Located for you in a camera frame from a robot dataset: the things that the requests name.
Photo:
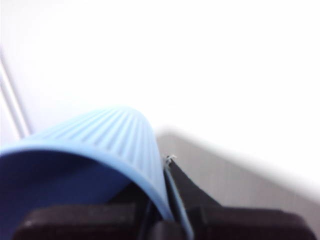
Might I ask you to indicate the white wall pipe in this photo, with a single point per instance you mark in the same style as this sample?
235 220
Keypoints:
13 105

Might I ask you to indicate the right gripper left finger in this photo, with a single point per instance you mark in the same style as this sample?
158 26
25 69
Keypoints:
75 222

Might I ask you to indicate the blue ribbed plastic cup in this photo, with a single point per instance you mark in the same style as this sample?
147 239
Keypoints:
112 130

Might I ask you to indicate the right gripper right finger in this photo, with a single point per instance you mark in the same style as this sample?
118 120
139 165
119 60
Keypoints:
237 225

